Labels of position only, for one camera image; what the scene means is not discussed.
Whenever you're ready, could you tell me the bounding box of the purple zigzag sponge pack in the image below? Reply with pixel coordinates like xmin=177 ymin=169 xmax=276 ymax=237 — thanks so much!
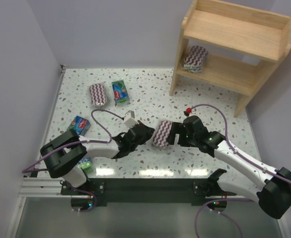
xmin=89 ymin=83 xmax=108 ymax=108
xmin=183 ymin=46 xmax=209 ymax=73
xmin=152 ymin=120 xmax=172 ymax=149

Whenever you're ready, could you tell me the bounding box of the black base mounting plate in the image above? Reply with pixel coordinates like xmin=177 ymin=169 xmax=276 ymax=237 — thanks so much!
xmin=60 ymin=178 xmax=235 ymax=207

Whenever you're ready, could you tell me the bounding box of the aluminium frame rail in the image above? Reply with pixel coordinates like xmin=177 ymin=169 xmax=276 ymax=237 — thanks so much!
xmin=17 ymin=64 xmax=68 ymax=198

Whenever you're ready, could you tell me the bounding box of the wooden two-tier shelf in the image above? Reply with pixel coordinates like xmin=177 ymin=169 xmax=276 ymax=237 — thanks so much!
xmin=170 ymin=0 xmax=291 ymax=117

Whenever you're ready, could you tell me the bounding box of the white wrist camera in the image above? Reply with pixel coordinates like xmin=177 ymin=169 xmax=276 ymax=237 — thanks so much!
xmin=123 ymin=110 xmax=139 ymax=128
xmin=183 ymin=108 xmax=192 ymax=117

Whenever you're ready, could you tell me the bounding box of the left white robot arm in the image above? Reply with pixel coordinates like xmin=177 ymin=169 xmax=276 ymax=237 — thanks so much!
xmin=40 ymin=121 xmax=155 ymax=188

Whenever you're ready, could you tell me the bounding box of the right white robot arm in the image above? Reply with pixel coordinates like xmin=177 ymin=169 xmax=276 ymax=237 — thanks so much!
xmin=161 ymin=116 xmax=291 ymax=219

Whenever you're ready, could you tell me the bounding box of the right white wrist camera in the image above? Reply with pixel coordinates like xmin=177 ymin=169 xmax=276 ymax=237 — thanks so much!
xmin=183 ymin=108 xmax=192 ymax=117

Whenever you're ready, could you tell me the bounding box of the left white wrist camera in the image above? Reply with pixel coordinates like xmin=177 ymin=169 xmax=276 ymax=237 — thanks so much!
xmin=123 ymin=110 xmax=139 ymax=128

